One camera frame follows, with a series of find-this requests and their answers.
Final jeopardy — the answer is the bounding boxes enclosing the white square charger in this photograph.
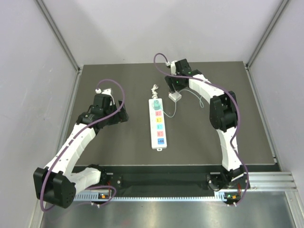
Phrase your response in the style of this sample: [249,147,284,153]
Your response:
[168,92,182,103]

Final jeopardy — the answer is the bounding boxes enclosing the teal charging cable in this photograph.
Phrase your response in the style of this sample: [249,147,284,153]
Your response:
[161,89,205,119]

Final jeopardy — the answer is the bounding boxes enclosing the teal USB charger plug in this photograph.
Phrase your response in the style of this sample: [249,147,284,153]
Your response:
[153,100,161,111]

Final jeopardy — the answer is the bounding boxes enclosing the white power strip coloured sockets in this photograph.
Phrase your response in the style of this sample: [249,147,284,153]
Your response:
[148,98,167,152]

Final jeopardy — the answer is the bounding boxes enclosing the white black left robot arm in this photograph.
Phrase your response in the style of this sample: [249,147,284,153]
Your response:
[33,89,129,209]

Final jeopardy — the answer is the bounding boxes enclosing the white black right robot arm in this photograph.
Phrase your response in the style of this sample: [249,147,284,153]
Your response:
[165,59,244,188]

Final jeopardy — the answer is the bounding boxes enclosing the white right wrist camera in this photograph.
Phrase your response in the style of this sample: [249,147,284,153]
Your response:
[164,61,177,76]

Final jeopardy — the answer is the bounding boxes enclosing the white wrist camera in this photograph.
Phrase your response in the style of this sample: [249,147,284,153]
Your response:
[164,61,177,76]
[95,88,113,96]

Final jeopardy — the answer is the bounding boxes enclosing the white coiled power strip cord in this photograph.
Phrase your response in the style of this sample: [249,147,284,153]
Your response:
[149,83,160,100]

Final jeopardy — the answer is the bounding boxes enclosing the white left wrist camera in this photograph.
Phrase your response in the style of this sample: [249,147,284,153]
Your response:
[95,88,113,96]

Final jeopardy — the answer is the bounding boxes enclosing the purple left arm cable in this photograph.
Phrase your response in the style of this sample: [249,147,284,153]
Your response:
[39,79,126,212]

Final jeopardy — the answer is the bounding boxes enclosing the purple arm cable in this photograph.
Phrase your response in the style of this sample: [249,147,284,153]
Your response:
[153,53,249,206]
[39,79,126,212]

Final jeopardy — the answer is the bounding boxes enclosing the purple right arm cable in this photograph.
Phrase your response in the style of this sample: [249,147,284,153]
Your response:
[153,53,249,206]

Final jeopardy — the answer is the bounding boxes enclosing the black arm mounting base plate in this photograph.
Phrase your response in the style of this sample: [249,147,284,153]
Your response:
[80,165,252,192]

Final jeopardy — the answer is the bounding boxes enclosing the grey slotted cable duct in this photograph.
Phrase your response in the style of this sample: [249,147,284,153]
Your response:
[72,190,240,202]

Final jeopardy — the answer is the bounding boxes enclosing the aluminium frame post left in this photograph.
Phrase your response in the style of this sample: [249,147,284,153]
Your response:
[35,0,83,72]

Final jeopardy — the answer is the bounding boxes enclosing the aluminium frame post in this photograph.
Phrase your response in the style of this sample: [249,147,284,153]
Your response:
[35,0,83,72]
[246,0,292,69]

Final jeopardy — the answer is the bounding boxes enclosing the aluminium frame post right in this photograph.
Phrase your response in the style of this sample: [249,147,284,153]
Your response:
[246,0,292,69]

